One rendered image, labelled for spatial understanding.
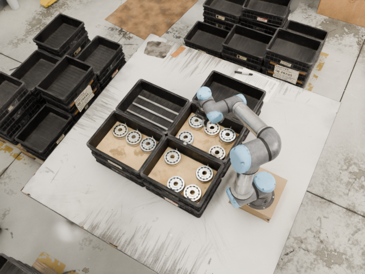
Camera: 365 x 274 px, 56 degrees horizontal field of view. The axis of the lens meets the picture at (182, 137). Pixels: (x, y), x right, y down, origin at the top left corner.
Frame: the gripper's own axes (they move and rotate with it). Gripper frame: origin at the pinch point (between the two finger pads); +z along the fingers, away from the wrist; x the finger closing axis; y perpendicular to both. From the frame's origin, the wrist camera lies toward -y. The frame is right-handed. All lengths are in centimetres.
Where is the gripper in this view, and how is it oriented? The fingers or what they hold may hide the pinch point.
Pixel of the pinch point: (209, 124)
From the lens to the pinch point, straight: 210.3
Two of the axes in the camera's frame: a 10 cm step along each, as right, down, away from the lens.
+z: 1.1, 4.2, 9.0
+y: -8.6, -4.2, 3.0
